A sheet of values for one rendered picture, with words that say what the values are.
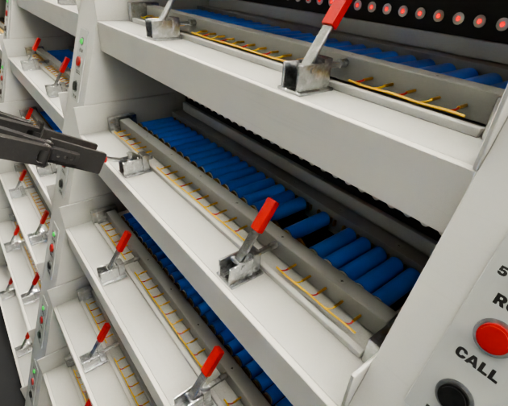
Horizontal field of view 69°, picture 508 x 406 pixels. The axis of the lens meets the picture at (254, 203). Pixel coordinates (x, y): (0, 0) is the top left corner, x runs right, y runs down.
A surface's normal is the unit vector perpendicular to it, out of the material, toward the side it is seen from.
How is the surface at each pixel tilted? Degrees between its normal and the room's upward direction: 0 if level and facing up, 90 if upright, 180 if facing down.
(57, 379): 19
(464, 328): 90
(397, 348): 90
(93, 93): 90
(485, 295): 90
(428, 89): 109
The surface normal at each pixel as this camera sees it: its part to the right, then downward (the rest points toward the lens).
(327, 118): -0.79, 0.29
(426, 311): -0.73, 0.00
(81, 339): 0.05, -0.84
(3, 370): 0.30, -0.89
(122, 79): 0.62, 0.45
